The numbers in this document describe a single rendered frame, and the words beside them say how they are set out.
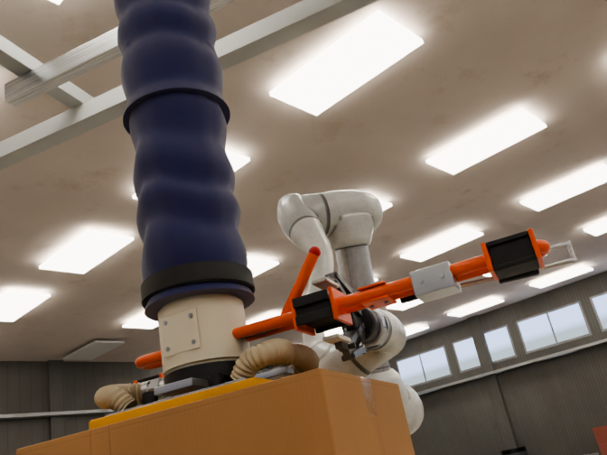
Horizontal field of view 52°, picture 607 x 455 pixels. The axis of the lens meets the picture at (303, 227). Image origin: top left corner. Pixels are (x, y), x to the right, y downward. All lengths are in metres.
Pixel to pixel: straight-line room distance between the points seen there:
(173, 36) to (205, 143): 0.27
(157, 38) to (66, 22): 3.34
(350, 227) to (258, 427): 0.99
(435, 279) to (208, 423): 0.43
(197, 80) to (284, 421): 0.77
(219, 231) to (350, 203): 0.70
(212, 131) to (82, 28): 3.51
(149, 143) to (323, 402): 0.68
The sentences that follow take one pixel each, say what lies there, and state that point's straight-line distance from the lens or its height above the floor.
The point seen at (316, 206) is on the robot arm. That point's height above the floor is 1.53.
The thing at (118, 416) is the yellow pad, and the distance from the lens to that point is 1.18.
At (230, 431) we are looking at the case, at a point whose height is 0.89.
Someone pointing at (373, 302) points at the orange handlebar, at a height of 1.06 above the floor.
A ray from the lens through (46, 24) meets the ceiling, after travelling 4.82.
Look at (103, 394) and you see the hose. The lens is 1.25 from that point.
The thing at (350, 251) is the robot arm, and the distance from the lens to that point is 1.87.
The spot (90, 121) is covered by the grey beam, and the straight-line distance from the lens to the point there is 4.18.
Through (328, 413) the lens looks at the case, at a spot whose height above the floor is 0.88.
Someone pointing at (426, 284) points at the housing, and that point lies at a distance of 1.08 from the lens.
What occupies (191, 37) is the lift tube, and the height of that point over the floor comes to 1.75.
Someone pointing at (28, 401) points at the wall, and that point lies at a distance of 13.32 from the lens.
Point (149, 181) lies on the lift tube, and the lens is 1.32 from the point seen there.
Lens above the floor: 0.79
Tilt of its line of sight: 22 degrees up
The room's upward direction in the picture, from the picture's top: 11 degrees counter-clockwise
